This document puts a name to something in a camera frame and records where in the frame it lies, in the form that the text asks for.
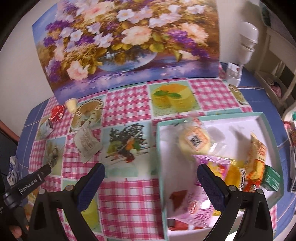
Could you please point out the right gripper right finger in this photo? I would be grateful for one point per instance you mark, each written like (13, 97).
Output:
(256, 221)

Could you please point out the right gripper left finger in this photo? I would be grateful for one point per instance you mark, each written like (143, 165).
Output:
(45, 221)

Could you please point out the yellow jelly pack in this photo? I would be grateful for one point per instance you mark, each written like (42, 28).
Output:
(230, 173)

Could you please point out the purple swiss roll pack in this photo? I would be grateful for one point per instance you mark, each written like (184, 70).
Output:
(195, 211)

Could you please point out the dark green snack pack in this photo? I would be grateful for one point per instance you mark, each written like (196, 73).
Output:
(271, 179)

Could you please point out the orange bread pack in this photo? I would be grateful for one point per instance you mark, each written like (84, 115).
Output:
(255, 164)

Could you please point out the round bread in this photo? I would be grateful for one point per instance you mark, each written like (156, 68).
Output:
(194, 138)

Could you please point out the light green wafer pack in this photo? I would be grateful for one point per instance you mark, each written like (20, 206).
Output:
(46, 128)

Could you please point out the beige paper snack pack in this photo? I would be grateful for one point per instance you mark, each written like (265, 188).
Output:
(87, 144)

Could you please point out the red Kiss candy pack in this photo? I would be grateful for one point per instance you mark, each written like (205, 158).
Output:
(57, 113)

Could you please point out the yellow pudding cup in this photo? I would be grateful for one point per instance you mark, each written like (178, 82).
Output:
(71, 105)

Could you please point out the person's hand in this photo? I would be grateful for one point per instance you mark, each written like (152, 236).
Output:
(16, 231)

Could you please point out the clutter of colourful items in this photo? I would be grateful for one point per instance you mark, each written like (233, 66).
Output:
(289, 124)

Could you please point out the pink checkered tablecloth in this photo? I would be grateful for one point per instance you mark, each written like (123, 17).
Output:
(124, 120)

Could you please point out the white power adapter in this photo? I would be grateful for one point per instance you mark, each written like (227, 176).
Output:
(233, 74)

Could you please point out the white shelf unit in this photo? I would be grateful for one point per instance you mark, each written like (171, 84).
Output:
(278, 54)

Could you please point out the white lamp bulb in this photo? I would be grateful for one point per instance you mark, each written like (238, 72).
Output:
(248, 34)

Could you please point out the flower painting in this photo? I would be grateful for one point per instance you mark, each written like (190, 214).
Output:
(86, 47)

